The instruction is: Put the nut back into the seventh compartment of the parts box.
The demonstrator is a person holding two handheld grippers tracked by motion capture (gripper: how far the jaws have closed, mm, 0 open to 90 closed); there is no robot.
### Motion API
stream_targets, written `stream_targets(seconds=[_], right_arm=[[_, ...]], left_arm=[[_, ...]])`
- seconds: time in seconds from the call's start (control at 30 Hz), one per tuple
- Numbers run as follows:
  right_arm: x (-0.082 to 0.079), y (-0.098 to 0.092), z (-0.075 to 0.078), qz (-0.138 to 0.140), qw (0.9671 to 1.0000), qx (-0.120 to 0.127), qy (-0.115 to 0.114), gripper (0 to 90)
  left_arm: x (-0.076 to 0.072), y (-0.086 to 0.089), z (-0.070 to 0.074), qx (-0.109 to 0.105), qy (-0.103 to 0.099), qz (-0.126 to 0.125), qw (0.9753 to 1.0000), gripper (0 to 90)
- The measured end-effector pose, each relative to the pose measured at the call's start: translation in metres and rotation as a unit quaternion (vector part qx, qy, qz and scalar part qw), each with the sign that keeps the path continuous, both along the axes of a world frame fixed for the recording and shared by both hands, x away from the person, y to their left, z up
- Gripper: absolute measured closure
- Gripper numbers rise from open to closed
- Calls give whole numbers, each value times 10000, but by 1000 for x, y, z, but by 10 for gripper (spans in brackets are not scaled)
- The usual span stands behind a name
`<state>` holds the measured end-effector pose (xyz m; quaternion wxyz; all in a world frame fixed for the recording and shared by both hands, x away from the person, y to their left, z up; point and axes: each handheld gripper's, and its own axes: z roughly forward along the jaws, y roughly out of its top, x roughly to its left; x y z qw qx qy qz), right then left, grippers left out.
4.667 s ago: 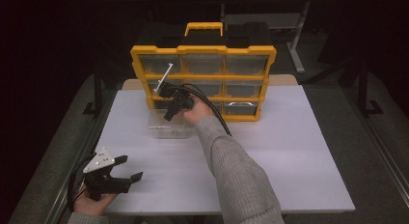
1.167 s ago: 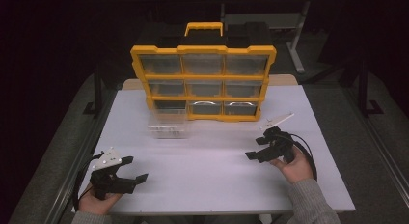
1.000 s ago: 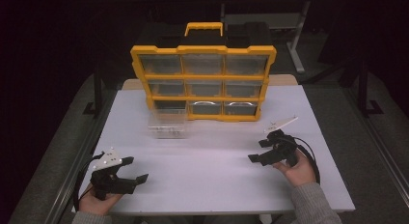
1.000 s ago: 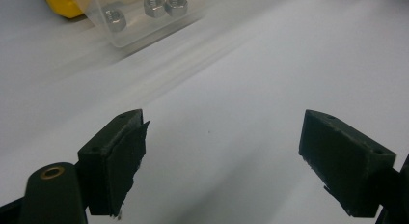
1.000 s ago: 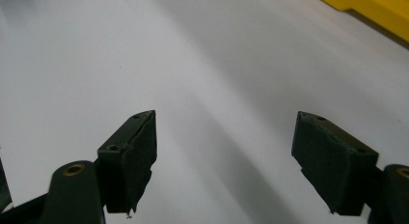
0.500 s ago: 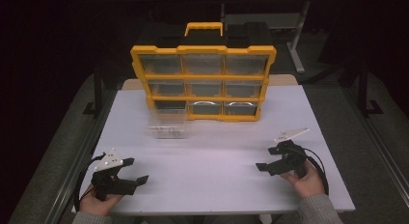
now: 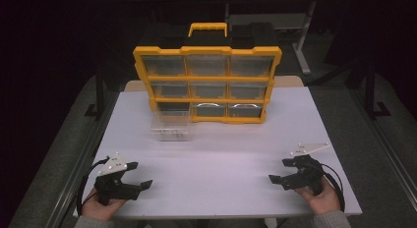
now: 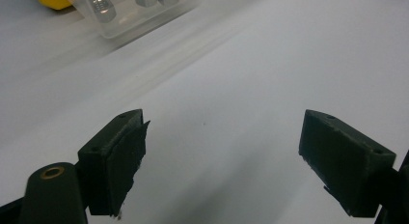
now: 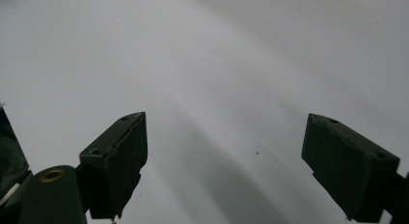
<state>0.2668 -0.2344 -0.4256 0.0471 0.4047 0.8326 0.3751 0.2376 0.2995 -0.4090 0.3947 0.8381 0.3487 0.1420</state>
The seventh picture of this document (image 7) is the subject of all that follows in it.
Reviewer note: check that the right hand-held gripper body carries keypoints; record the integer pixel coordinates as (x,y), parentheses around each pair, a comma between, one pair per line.
(306,174)

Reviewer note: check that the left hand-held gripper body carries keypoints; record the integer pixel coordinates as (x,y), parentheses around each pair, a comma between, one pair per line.
(113,185)

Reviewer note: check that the clear plastic drawer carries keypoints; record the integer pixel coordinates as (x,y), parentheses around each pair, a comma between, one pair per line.
(172,128)

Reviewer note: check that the yellow drawer organizer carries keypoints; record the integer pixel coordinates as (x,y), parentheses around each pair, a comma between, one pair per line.
(209,79)

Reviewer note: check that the person's left hand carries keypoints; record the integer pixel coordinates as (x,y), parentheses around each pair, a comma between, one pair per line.
(100,210)

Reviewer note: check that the person's right hand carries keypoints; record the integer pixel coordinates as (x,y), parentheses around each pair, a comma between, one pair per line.
(323,200)

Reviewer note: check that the black metal stand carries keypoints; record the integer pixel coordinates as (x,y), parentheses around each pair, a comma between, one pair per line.
(372,90)
(98,93)

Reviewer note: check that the set of clear drawers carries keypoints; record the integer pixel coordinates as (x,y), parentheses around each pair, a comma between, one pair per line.
(206,66)

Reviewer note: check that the metal rail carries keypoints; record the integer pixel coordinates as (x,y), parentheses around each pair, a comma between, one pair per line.
(75,169)
(387,146)

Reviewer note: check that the white desk frame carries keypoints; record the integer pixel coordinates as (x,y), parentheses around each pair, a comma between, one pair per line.
(303,41)

